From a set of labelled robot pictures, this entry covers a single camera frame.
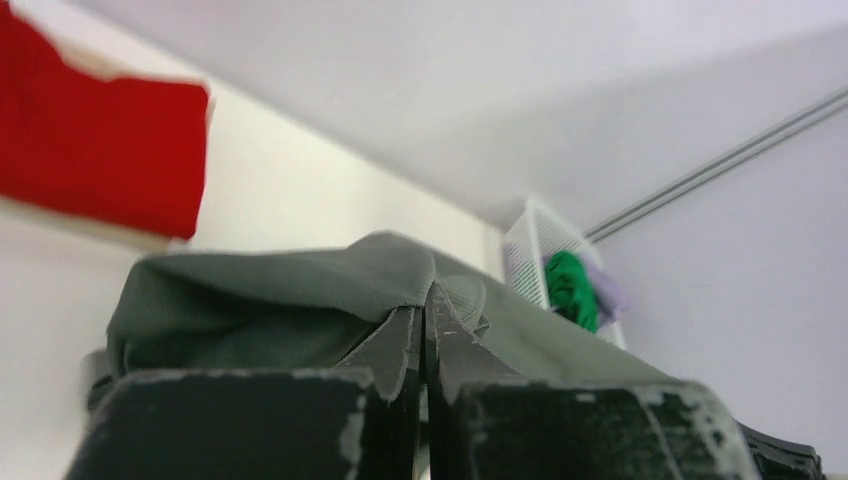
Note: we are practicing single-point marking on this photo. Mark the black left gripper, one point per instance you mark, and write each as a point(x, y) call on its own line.
point(780, 459)

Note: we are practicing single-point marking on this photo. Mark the grey t shirt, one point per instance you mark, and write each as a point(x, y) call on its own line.
point(309, 309)

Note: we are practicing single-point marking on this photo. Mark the white plastic laundry basket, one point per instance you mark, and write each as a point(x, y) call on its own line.
point(536, 235)

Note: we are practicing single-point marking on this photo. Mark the right aluminium corner post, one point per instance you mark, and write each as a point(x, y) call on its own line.
point(802, 121)

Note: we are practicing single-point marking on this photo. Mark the green t shirt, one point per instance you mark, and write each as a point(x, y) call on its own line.
point(570, 291)

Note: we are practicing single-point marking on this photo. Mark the lilac t shirt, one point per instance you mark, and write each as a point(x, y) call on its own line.
point(611, 298)

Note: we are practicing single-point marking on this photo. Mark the red folded t shirt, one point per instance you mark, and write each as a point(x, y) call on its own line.
point(99, 152)

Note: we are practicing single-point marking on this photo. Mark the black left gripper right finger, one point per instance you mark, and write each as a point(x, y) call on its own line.
point(489, 422)

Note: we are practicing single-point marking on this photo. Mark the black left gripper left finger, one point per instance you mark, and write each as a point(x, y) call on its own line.
point(356, 420)

